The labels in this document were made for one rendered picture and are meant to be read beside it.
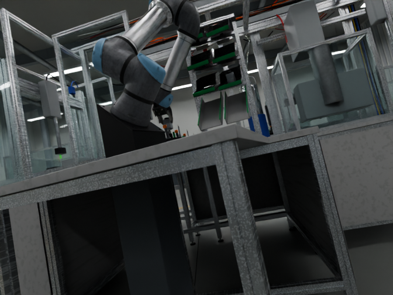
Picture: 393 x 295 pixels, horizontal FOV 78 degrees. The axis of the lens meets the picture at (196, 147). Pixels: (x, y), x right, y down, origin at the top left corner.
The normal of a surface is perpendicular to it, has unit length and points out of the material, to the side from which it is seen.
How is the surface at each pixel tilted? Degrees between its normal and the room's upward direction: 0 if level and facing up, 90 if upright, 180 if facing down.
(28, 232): 90
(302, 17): 90
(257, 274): 90
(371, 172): 90
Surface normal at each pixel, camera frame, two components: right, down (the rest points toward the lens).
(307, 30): -0.18, -0.04
